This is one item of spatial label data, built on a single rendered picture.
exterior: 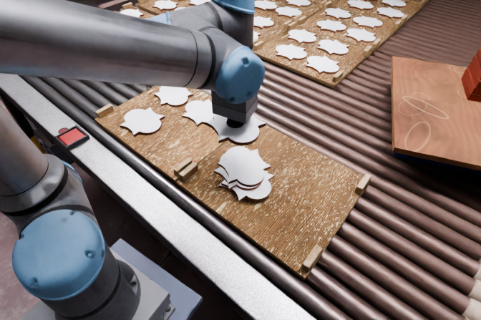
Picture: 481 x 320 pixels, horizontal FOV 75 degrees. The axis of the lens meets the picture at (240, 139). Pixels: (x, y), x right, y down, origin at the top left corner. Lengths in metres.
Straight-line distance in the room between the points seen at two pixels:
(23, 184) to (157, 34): 0.33
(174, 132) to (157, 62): 0.67
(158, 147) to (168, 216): 0.24
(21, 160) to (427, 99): 1.03
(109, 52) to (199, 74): 0.11
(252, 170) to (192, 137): 0.25
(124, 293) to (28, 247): 0.20
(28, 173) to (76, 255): 0.15
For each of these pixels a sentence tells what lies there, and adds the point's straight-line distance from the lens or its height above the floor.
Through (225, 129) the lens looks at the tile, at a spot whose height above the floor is 1.13.
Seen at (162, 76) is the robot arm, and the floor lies 1.42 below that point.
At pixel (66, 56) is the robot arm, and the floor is 1.47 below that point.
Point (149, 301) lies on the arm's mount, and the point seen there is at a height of 0.96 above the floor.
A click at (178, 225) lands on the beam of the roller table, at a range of 0.83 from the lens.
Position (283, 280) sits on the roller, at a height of 0.92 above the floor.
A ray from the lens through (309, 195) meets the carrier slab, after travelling 0.86.
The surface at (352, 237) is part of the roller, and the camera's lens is 0.85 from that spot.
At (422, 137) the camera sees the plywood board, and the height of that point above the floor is 1.04.
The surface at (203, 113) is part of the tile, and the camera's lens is 1.07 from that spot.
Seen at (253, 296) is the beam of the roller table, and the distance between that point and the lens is 0.74.
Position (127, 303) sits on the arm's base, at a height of 1.01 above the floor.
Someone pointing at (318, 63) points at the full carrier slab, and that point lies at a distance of 1.37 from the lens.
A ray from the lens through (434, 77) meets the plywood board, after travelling 1.25.
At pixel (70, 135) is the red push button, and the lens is 1.14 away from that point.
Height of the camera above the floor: 1.61
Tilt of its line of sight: 44 degrees down
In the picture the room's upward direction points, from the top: straight up
